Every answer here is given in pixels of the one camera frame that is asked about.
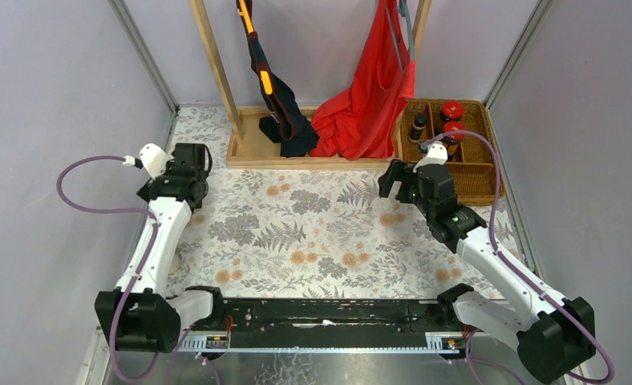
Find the small black cap spice bottle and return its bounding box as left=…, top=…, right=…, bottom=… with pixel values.
left=409, top=113, right=428, bottom=143

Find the red lid sauce jar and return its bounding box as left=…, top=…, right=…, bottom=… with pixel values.
left=440, top=100, right=464, bottom=124

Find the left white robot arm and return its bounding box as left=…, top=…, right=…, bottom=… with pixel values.
left=95, top=143, right=217, bottom=353

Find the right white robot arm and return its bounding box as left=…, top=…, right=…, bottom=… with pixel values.
left=378, top=160, right=597, bottom=384

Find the wicker divided tray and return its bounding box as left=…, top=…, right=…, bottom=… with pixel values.
left=399, top=99, right=496, bottom=206

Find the red apron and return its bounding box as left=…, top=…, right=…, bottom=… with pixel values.
left=309, top=1, right=415, bottom=160

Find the floral table mat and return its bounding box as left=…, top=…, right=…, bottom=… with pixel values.
left=163, top=107, right=500, bottom=299

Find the dark navy garment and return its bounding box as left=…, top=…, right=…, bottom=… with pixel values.
left=236, top=0, right=320, bottom=158

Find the grey clothes hanger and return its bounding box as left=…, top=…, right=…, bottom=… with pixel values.
left=385, top=0, right=415, bottom=70

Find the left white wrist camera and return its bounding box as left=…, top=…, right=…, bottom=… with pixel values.
left=122, top=144, right=174, bottom=179

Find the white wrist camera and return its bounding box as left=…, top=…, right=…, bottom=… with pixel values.
left=122, top=144, right=174, bottom=179
left=413, top=140, right=448, bottom=172

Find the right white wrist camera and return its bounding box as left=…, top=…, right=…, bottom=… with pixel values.
left=413, top=140, right=448, bottom=172

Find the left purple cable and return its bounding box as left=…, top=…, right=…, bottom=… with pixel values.
left=55, top=155, right=189, bottom=385

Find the wooden rack frame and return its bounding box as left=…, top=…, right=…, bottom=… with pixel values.
left=188, top=0, right=434, bottom=172

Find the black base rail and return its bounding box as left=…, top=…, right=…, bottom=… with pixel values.
left=181, top=284, right=473, bottom=355

